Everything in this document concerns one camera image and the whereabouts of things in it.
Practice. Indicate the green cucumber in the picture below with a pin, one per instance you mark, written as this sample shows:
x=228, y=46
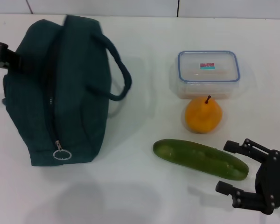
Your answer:
x=200, y=158

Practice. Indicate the dark teal insulated lunch bag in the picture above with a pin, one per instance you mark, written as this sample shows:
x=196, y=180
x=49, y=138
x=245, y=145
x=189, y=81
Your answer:
x=72, y=93

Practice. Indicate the orange yellow pear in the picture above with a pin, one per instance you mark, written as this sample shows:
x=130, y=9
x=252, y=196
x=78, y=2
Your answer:
x=203, y=116

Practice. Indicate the clear plastic food container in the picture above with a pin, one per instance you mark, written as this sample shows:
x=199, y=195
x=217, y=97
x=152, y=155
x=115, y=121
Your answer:
x=207, y=74

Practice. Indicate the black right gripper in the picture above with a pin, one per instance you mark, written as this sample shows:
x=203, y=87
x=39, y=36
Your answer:
x=274, y=182

